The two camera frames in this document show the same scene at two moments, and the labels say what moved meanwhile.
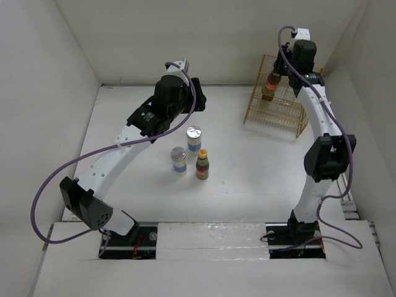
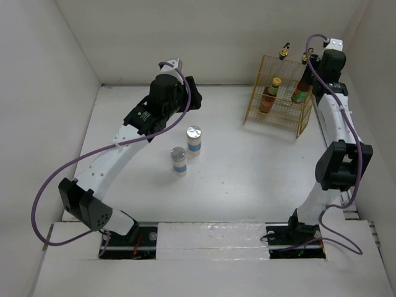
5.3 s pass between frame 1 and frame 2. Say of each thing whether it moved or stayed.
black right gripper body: moved
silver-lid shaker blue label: stayed
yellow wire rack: stayed
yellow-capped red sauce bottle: moved
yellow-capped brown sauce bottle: moved
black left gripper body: stayed
